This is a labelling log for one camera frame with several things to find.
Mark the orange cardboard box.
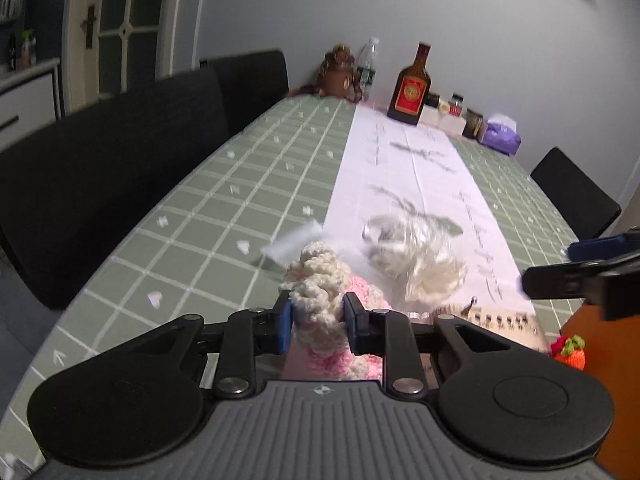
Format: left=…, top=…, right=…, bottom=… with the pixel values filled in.
left=560, top=301, right=640, bottom=411

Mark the black chair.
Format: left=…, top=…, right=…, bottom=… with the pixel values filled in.
left=0, top=67, right=232, bottom=312
left=200, top=49, right=290, bottom=137
left=530, top=147, right=623, bottom=241

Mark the glass-paned door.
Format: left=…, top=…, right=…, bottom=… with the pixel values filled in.
left=62, top=0, right=207, bottom=112

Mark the green checkered tablecloth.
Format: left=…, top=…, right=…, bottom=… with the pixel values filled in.
left=0, top=95, right=582, bottom=463

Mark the clear water bottle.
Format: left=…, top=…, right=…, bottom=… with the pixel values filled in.
left=355, top=36, right=380, bottom=101

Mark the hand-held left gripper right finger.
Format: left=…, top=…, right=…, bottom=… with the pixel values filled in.
left=344, top=291, right=551, bottom=401

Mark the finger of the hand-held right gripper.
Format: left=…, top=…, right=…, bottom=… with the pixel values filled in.
left=521, top=251, right=640, bottom=301
left=567, top=232, right=640, bottom=263

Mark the brown liquor bottle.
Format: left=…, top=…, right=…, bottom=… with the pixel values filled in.
left=386, top=41, right=432, bottom=126

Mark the white cabinet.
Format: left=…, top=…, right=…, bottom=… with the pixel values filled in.
left=0, top=57, right=64, bottom=152

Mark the pink and white crochet piece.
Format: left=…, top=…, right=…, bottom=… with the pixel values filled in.
left=277, top=241, right=397, bottom=382

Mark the red crochet strawberry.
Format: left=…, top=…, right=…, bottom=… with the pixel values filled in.
left=550, top=334, right=587, bottom=371

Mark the white box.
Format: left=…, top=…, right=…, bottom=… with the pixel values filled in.
left=418, top=105, right=469, bottom=136

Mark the clear plastic bag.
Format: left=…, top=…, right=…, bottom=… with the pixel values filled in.
left=361, top=212, right=469, bottom=319

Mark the dark door handle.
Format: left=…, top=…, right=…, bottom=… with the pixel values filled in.
left=81, top=5, right=97, bottom=50

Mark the purple tissue pack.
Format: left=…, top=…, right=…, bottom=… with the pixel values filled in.
left=478, top=113, right=522, bottom=156

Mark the brown bear plush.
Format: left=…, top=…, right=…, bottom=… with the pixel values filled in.
left=287, top=44, right=369, bottom=104

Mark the white translucent plastic piece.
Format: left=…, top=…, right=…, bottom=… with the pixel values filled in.
left=261, top=219, right=325, bottom=265

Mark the small colourful bottle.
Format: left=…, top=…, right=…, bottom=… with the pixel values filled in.
left=20, top=29, right=39, bottom=69

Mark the dark glass jar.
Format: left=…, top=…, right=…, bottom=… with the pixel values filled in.
left=462, top=108, right=484, bottom=140

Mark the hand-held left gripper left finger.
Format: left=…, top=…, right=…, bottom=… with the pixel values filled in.
left=95, top=290, right=294, bottom=400

